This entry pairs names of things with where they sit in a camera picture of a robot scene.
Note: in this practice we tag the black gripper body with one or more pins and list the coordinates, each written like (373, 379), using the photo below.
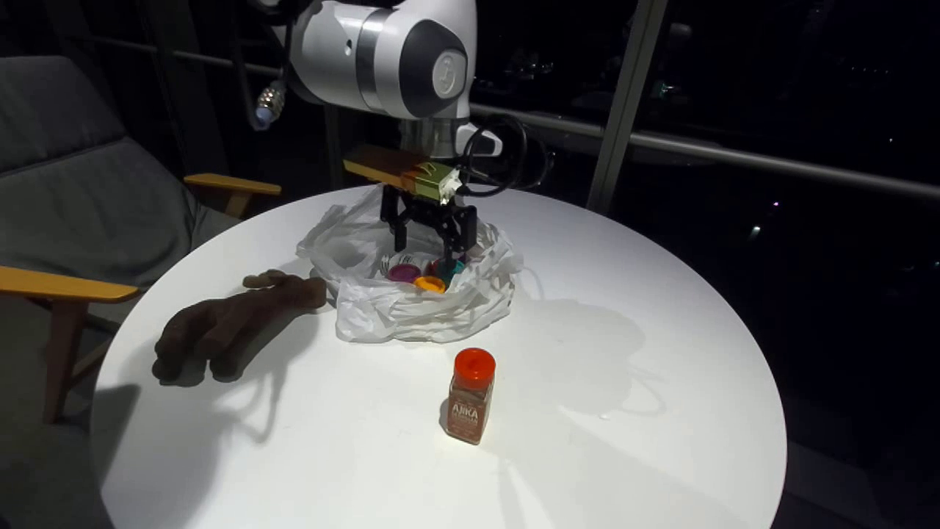
(422, 207)

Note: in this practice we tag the vertical metal post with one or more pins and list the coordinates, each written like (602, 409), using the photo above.
(627, 98)

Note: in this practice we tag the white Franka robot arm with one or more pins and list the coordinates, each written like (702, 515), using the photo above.
(382, 60)

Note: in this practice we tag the horizontal metal railing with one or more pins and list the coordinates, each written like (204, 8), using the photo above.
(764, 163)

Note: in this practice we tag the brown deer plush toy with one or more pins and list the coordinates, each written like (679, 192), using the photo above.
(229, 326)

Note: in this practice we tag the grey armchair with wooden arms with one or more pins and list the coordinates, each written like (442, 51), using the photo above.
(76, 193)

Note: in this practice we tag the taped wrist camera box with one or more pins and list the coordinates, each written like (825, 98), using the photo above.
(401, 174)

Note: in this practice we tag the white plastic bag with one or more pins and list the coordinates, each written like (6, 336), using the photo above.
(422, 311)

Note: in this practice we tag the spice jar with red lid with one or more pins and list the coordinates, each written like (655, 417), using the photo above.
(470, 398)

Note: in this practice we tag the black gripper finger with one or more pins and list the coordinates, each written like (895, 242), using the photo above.
(463, 245)
(394, 235)

